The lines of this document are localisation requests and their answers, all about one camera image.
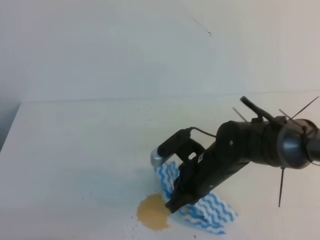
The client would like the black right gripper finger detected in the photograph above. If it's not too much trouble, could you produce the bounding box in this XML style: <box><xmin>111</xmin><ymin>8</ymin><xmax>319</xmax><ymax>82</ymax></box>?
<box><xmin>165</xmin><ymin>193</ymin><xmax>191</xmax><ymax>213</ymax></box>

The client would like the black zip tie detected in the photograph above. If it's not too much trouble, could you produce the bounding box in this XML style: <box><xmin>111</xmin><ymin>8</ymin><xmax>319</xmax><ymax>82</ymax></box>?
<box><xmin>278</xmin><ymin>167</ymin><xmax>286</xmax><ymax>208</ymax></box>

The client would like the thin black camera cable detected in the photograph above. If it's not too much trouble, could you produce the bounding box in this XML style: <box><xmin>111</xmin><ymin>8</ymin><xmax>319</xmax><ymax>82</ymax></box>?
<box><xmin>188</xmin><ymin>126</ymin><xmax>218</xmax><ymax>138</ymax></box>

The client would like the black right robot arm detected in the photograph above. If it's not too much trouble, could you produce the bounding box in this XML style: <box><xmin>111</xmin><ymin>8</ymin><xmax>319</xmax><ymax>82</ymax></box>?
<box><xmin>157</xmin><ymin>117</ymin><xmax>320</xmax><ymax>213</ymax></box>

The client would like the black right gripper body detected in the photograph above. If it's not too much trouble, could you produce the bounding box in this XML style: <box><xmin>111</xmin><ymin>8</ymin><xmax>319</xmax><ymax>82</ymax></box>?
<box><xmin>174</xmin><ymin>121</ymin><xmax>267</xmax><ymax>204</ymax></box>

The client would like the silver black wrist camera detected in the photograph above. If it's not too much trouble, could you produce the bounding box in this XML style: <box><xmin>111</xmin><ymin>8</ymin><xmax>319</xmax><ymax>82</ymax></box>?
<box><xmin>150</xmin><ymin>127</ymin><xmax>205</xmax><ymax>168</ymax></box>

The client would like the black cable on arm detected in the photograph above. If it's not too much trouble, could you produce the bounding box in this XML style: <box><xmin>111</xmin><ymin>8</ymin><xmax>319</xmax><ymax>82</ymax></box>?
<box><xmin>239</xmin><ymin>96</ymin><xmax>288</xmax><ymax>125</ymax></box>

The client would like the blue white striped rag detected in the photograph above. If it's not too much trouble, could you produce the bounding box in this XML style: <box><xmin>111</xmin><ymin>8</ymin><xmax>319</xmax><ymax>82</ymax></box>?
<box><xmin>153</xmin><ymin>161</ymin><xmax>238</xmax><ymax>235</ymax></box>

